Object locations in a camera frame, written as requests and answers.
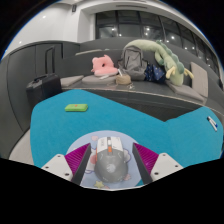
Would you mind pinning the round light blue mouse pad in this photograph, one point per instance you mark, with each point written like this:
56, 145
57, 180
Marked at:
80, 143

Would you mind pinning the green plush dragon toy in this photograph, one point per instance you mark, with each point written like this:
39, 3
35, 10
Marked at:
173, 65

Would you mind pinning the grey white computer mouse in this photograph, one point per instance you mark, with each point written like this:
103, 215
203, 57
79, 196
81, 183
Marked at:
110, 165

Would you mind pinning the black suitcase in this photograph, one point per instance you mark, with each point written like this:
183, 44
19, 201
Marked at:
43, 88

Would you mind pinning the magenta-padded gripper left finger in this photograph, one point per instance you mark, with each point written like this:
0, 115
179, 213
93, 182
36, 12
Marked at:
60, 165

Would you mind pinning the pink plush cushion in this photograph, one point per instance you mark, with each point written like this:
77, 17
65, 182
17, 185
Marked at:
104, 66

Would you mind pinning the small tan pouch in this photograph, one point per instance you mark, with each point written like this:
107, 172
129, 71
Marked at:
123, 79

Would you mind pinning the blue-capped white marker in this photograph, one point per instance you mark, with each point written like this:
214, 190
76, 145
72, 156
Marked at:
213, 121

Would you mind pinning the small green eraser block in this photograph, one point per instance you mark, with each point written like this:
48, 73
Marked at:
76, 107

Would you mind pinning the dark blue patterned bag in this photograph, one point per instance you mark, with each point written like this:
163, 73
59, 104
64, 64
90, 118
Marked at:
155, 74

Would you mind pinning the black wall speaker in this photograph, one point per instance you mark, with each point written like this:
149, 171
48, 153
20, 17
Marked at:
74, 8

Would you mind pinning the grey backpack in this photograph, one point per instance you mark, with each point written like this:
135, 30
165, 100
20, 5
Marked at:
132, 63

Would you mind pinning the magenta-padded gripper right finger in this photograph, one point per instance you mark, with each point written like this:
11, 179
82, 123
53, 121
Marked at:
165, 164

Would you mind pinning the flat grey seat cushion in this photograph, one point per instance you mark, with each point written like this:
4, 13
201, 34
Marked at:
96, 80
185, 91
70, 81

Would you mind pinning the upright grey seat cushion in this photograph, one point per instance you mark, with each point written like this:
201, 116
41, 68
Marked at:
200, 80

